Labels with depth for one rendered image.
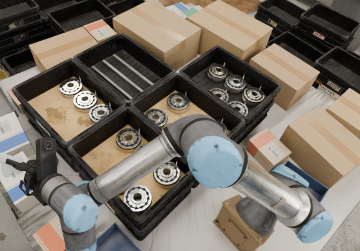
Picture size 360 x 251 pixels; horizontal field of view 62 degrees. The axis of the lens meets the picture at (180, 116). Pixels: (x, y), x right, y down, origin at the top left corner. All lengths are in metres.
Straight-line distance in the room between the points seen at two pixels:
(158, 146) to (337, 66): 1.90
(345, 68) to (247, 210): 1.67
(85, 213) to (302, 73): 1.31
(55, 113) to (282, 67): 1.14
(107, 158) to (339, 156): 0.96
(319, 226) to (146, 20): 1.32
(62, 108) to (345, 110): 1.31
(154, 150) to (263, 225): 0.49
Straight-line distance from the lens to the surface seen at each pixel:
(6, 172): 0.96
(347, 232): 2.35
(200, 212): 1.28
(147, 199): 1.11
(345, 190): 1.57
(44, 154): 0.86
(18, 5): 2.81
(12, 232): 2.14
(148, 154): 0.83
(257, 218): 1.09
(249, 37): 1.75
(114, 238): 1.24
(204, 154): 0.66
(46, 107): 1.45
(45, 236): 1.22
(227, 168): 0.69
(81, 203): 0.74
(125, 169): 0.85
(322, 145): 1.43
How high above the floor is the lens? 1.89
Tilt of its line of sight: 51 degrees down
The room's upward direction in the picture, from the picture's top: 7 degrees clockwise
